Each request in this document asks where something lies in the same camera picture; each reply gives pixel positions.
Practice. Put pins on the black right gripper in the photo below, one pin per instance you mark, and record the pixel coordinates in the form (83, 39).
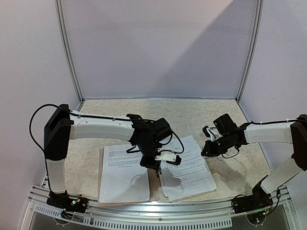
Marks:
(210, 147)

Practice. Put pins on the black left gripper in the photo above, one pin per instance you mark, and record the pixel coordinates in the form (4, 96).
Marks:
(145, 163)

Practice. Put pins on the white paper stack remainder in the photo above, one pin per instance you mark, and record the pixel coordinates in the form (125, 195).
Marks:
(189, 179)

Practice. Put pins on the brown plastic folder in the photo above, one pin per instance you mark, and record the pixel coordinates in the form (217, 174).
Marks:
(154, 183)

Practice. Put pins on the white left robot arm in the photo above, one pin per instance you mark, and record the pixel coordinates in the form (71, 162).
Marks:
(65, 125)

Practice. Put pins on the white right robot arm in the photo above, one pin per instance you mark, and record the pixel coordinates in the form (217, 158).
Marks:
(290, 133)

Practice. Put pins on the metal folder clip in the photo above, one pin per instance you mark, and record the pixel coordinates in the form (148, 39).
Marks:
(158, 172)

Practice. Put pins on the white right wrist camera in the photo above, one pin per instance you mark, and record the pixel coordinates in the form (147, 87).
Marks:
(211, 133)

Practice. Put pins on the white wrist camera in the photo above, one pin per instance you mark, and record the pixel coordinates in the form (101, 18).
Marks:
(211, 133)
(169, 157)

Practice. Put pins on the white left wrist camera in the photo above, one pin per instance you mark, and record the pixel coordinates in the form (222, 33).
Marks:
(169, 157)

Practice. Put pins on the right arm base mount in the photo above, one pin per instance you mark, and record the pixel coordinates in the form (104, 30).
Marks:
(257, 200)

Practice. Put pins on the right aluminium frame post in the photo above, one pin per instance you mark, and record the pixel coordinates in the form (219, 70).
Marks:
(251, 49)

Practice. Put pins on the aluminium frame post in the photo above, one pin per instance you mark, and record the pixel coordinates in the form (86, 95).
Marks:
(67, 50)
(251, 49)

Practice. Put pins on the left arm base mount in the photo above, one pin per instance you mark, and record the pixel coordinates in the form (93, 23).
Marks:
(69, 205)

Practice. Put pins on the left aluminium frame post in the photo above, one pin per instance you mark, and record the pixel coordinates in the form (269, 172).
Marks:
(67, 50)

